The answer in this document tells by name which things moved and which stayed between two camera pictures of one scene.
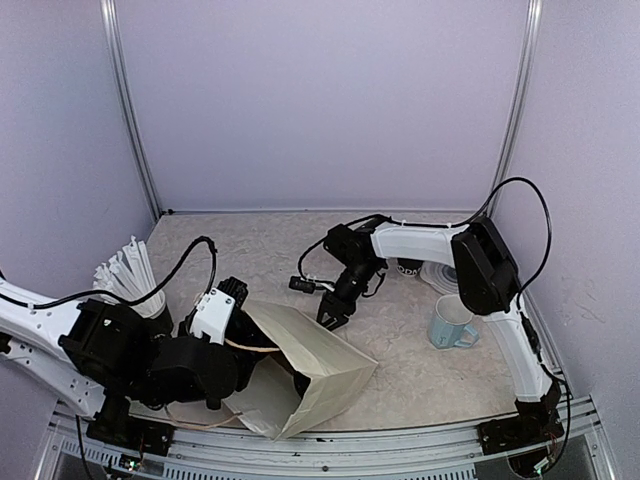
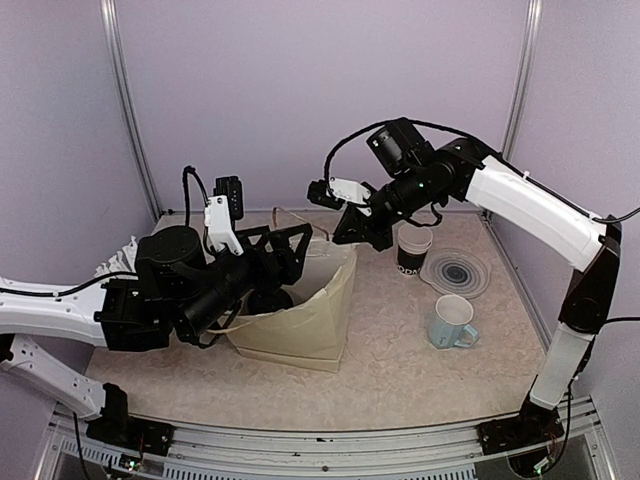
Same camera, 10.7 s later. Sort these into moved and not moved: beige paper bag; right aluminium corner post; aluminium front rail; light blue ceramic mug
Moved: beige paper bag
Not moved: right aluminium corner post; aluminium front rail; light blue ceramic mug
